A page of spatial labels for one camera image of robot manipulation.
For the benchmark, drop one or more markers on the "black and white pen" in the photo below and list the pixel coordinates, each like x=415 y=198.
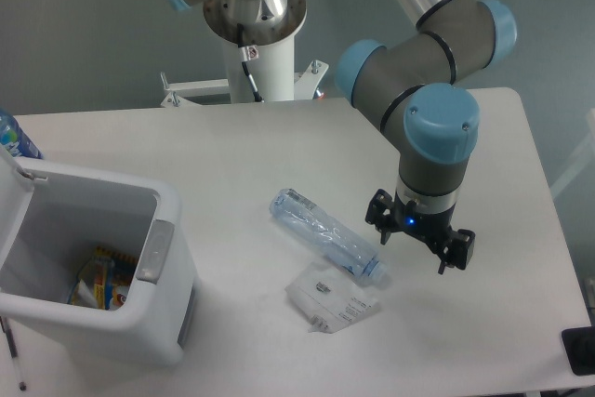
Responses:
x=13 y=351

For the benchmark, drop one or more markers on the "white plastic trash can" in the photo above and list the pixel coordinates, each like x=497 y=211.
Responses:
x=52 y=218

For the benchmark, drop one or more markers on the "blue labelled water bottle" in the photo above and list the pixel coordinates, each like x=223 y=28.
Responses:
x=15 y=140

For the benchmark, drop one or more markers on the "white metal frame leg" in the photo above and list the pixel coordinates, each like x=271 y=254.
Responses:
x=576 y=162

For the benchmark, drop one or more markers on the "black clamp device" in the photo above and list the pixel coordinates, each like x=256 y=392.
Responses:
x=579 y=346

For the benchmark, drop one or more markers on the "crushed clear plastic bottle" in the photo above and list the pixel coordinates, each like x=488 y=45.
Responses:
x=335 y=241

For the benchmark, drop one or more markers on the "colourful snack wrapper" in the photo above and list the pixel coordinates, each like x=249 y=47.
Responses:
x=103 y=281

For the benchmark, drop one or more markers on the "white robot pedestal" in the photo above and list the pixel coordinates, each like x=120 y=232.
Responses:
x=258 y=44

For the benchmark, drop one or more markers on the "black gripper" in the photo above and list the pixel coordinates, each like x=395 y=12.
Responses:
x=433 y=230

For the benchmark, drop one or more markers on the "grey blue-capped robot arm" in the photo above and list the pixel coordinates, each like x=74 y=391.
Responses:
x=408 y=92

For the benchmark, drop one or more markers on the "clear plastic parts bag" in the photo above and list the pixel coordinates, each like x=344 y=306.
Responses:
x=329 y=300

